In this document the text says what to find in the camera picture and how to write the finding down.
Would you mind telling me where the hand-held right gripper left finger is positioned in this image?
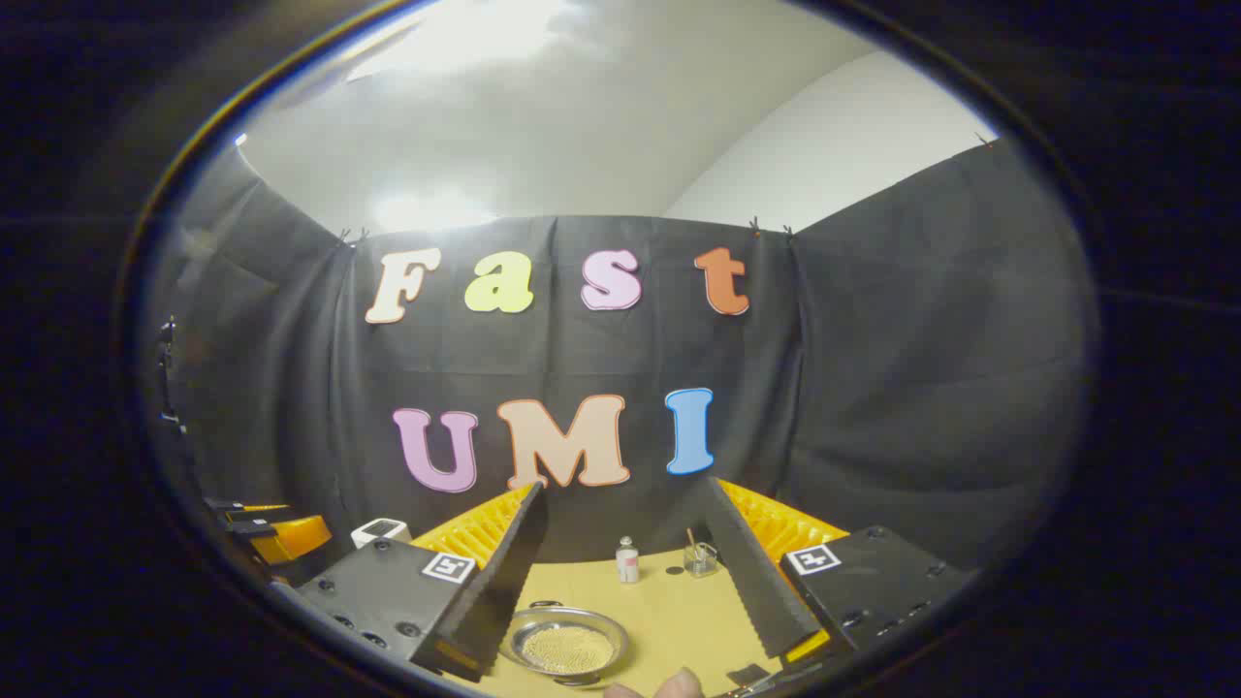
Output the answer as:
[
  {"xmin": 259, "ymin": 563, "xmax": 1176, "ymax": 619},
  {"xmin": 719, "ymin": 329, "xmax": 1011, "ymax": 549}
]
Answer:
[{"xmin": 291, "ymin": 482, "xmax": 549, "ymax": 684}]

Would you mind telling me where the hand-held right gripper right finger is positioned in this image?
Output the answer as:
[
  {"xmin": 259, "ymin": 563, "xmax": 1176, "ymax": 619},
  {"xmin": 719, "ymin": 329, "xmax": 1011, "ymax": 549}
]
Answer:
[{"xmin": 700, "ymin": 475, "xmax": 980, "ymax": 670}]

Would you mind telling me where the steel pot with black handle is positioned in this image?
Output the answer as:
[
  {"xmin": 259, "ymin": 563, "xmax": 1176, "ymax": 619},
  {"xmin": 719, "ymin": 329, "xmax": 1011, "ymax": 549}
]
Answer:
[{"xmin": 499, "ymin": 599, "xmax": 631, "ymax": 689}]

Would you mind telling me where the white box-shaped appliance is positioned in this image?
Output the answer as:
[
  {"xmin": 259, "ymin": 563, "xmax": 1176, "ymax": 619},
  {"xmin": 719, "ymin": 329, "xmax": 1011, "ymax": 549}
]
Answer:
[{"xmin": 351, "ymin": 518, "xmax": 413, "ymax": 551}]

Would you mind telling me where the heap of yellow soybeans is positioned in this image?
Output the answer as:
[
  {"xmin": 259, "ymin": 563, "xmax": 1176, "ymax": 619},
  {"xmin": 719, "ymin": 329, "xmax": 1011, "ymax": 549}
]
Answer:
[{"xmin": 535, "ymin": 625, "xmax": 617, "ymax": 675}]

